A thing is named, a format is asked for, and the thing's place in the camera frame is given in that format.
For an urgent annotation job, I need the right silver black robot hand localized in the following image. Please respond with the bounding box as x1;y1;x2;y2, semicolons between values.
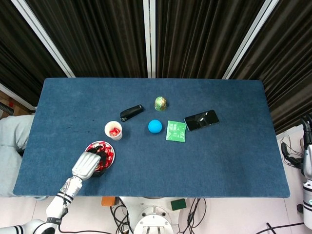
280;116;312;176

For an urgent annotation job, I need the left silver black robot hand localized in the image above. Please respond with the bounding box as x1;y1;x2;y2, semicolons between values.
71;145;109;181

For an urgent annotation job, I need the heap of red candies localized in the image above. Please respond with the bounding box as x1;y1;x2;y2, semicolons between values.
85;142;115;171

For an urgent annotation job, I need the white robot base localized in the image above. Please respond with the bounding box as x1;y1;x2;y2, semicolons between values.
119;196;191;234

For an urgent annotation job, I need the white paper cup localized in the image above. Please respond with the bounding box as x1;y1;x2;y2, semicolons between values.
104;120;123;141

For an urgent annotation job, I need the round metal plate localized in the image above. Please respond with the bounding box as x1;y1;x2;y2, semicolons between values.
84;140;116;174

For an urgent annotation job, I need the orange box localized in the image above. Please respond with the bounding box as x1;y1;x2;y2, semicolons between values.
101;196;116;207

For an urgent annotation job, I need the black stapler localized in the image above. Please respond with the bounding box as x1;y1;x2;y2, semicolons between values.
119;104;144;122

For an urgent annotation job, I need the person in grey clothes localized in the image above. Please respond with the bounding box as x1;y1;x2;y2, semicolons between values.
0;115;47;201

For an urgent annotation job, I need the blue foam ball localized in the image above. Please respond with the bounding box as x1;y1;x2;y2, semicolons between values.
148;119;163;135

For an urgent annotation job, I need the green sachet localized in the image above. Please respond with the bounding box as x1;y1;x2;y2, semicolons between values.
165;120;187;142

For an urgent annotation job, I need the green gold domed tin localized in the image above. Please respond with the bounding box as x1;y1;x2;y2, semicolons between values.
154;96;168;112

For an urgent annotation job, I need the black pleated curtain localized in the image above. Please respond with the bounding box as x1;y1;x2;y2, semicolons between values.
0;0;67;105
155;0;265;79
24;0;148;78
231;0;312;135

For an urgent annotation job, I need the dark green box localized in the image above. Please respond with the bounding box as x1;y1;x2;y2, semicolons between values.
170;198;187;212

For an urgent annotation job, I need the blue table cloth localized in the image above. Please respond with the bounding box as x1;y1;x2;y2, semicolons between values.
12;78;291;198

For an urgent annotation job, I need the black smartphone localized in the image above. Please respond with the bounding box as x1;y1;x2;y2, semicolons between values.
184;109;220;132

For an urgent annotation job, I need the black floor cable bundle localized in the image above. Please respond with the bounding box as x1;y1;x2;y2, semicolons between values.
109;197;134;234
176;197;208;234
277;135;303;169

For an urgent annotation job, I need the white low frame rail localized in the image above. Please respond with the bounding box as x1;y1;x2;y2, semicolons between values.
0;82;38;111
275;118;305;137

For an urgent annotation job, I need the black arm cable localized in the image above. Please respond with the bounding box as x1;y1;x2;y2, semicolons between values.
57;223;74;234

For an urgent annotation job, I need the black corrugated hose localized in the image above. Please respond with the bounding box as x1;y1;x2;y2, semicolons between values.
0;101;15;115

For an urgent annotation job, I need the white frame post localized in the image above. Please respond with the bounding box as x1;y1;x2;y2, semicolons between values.
222;0;280;80
11;0;76;78
142;0;156;78

